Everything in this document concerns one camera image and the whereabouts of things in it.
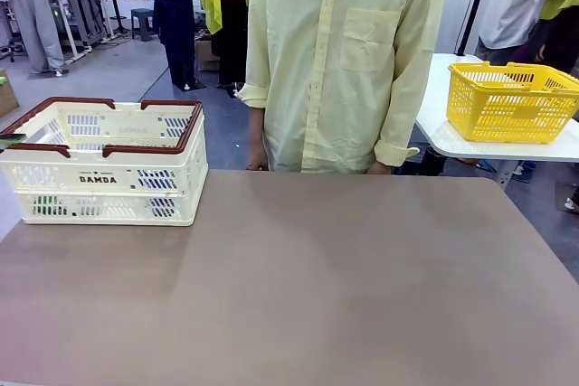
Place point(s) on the yellow plastic shopping basket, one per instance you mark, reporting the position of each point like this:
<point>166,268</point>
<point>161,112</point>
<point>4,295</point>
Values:
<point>497,119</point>

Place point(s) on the person white shirt navy trousers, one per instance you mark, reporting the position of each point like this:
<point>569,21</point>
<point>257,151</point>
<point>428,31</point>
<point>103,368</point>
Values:
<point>174,20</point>

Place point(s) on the black stand pole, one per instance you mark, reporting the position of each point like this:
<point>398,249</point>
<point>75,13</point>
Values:
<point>475,2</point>

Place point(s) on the person yellow vest dark top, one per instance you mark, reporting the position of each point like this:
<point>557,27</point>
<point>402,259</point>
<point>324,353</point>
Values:
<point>561,29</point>

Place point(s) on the white side table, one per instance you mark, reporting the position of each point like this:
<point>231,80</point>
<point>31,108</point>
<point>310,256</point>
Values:
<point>452,144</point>

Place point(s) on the person's left hand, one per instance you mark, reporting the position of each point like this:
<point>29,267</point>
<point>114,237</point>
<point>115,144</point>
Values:
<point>380,170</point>

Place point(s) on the person's right hand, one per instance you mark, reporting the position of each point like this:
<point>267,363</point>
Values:
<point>258,162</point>

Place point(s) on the person in grey trousers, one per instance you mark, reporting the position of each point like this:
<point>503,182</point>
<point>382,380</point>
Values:
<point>34,20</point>

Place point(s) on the person's right forearm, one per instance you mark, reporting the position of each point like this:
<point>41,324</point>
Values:
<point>257,133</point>

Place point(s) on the green drink can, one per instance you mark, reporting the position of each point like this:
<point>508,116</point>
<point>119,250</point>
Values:
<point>45,205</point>

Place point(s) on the grey stool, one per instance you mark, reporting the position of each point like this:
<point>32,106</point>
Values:
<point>145,24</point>

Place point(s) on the cardboard box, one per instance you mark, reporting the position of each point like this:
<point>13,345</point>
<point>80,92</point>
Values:
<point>6,96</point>
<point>205,56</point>

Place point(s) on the person in yellow shirt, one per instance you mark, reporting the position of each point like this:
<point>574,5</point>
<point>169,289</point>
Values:
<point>335,65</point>

